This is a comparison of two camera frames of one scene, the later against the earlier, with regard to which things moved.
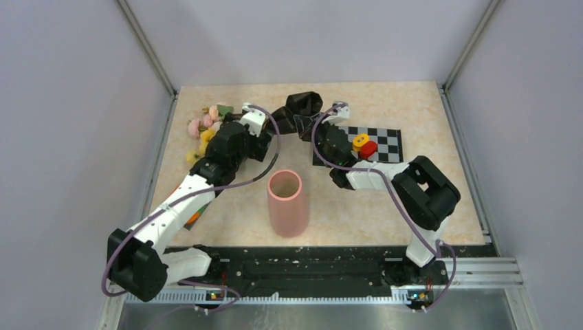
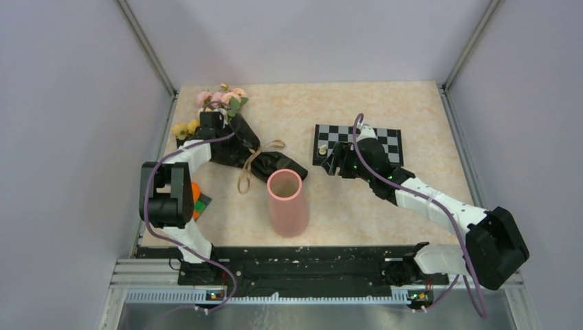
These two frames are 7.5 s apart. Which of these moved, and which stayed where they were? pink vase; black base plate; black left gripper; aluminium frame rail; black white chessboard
Moved: black left gripper
Stayed: aluminium frame rail; black base plate; black white chessboard; pink vase
